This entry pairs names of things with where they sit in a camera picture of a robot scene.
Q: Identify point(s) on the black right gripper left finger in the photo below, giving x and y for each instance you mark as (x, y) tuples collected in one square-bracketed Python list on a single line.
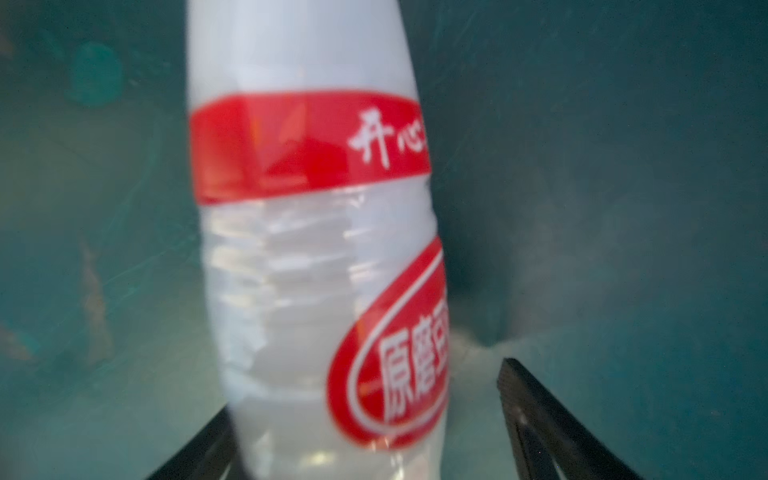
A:
[(207, 456)]

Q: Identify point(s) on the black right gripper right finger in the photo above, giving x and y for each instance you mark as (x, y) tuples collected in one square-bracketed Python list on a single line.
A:
[(547, 441)]

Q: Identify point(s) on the white bottle red label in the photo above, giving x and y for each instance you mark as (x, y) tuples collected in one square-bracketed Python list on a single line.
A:
[(324, 272)]

